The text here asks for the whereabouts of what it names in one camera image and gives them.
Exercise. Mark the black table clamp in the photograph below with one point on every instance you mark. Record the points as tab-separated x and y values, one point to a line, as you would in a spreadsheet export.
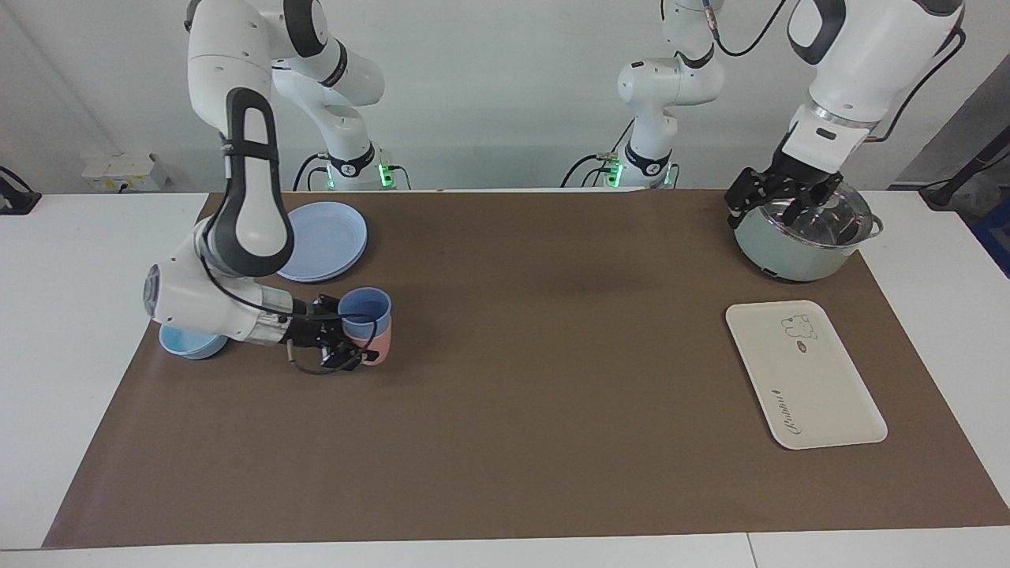
16	199

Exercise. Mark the brown table mat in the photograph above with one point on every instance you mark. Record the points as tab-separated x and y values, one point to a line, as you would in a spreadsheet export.
513	394

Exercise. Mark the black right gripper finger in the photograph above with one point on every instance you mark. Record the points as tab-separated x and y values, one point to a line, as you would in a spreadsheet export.
335	309
351	356

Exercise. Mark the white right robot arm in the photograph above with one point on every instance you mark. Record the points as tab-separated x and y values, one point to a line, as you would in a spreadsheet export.
245	189

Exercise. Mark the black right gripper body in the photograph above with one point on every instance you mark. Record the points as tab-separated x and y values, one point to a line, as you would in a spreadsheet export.
312	327

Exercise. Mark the blue plastic cup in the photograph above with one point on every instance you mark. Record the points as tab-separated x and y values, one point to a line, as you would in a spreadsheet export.
367	304

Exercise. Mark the pink plastic cup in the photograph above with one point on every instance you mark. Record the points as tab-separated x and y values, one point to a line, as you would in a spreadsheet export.
383	347

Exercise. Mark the pale green cooking pot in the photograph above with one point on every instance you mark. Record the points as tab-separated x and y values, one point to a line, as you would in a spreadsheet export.
789	260

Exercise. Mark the glass pot lid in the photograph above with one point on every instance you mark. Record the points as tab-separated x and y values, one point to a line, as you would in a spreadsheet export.
840	221

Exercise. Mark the black stand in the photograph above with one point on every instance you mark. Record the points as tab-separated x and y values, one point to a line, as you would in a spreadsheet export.
959	177

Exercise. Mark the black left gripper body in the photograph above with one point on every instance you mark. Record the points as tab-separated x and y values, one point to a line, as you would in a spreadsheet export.
801	175

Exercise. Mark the blue crate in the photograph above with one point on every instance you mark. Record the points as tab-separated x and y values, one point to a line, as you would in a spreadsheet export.
996	237

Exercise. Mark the cream rabbit print tray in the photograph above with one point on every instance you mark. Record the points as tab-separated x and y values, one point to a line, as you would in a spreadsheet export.
805	379

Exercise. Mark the white wall socket box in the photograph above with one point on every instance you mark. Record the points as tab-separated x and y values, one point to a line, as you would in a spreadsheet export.
118	170

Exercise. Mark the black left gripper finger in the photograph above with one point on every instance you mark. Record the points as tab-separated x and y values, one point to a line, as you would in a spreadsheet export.
813	201
750	189

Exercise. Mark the light blue bowl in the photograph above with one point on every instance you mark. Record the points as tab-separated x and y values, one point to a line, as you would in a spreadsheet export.
193	343

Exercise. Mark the blue round plate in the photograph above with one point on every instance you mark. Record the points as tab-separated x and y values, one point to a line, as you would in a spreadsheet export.
331	237

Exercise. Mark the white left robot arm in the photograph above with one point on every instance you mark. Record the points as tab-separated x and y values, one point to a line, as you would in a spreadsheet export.
868	55

